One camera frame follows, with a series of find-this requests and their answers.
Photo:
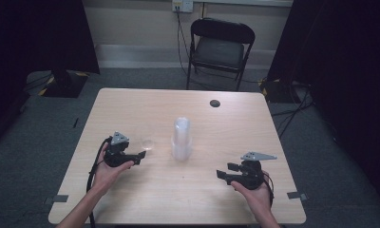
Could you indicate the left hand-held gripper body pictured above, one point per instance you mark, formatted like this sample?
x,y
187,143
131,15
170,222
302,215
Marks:
x,y
117,155

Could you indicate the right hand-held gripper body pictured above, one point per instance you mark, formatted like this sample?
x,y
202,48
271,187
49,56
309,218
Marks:
x,y
251,174

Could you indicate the person's left hand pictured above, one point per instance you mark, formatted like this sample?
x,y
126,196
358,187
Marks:
x,y
107,177

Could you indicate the person's right hand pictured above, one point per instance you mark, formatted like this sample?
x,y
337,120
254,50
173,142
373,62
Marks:
x,y
257,198

